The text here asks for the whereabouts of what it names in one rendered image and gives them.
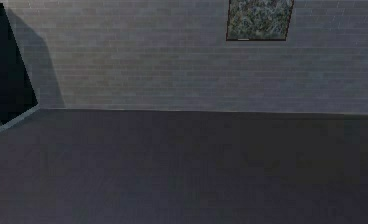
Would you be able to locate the dark framed abstract wall picture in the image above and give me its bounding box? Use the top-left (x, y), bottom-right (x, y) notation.
top-left (225, 0), bottom-right (296, 42)

